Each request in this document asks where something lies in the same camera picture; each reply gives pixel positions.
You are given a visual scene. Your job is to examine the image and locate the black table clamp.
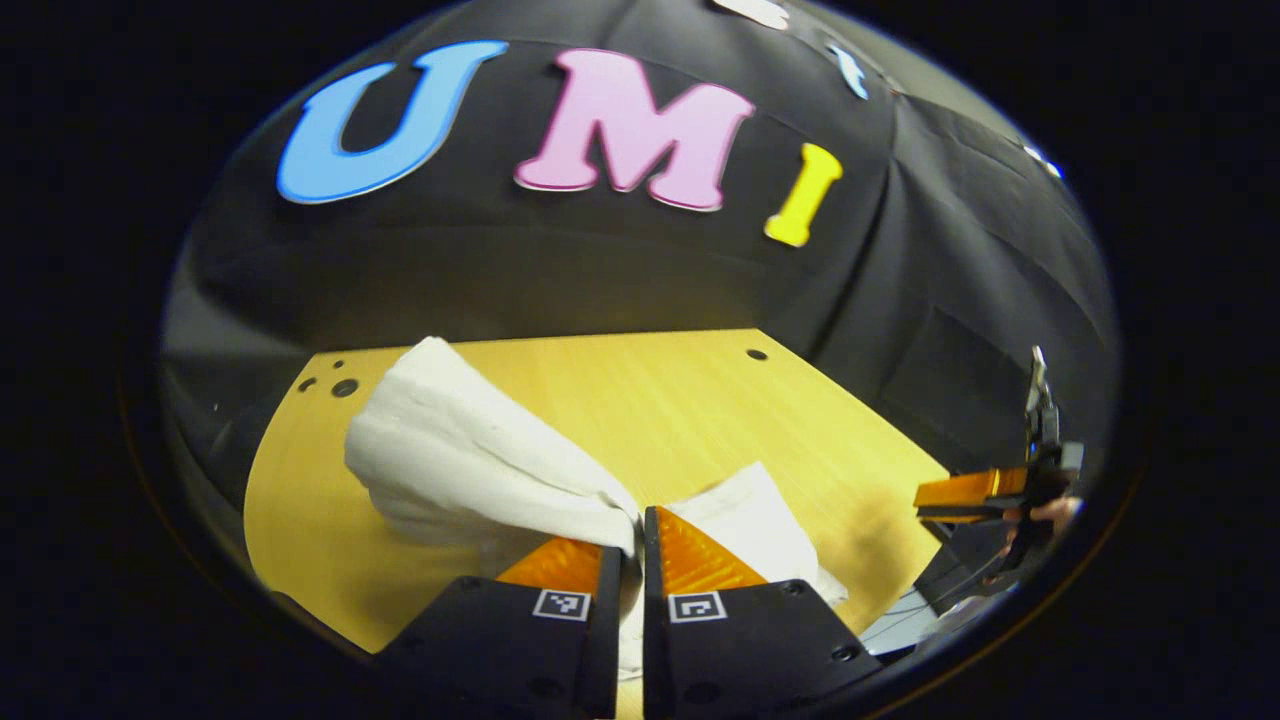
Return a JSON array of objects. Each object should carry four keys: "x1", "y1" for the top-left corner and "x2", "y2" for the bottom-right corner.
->
[{"x1": 915, "y1": 520, "x2": 1011, "y2": 613}]

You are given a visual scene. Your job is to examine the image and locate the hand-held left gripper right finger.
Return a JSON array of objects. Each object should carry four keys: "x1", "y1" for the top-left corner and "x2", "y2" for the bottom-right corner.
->
[{"x1": 643, "y1": 505, "x2": 884, "y2": 720}]

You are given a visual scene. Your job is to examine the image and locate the white jeans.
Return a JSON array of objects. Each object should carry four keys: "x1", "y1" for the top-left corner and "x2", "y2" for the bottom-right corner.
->
[{"x1": 345, "y1": 336, "x2": 849, "y2": 683}]

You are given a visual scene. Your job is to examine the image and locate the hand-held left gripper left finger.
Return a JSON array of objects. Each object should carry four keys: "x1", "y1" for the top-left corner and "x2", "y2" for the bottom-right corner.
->
[{"x1": 373, "y1": 537, "x2": 624, "y2": 720}]

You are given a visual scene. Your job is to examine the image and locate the black backdrop cloth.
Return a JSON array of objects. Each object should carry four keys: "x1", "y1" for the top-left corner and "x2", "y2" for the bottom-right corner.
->
[{"x1": 160, "y1": 0, "x2": 1121, "y2": 521}]

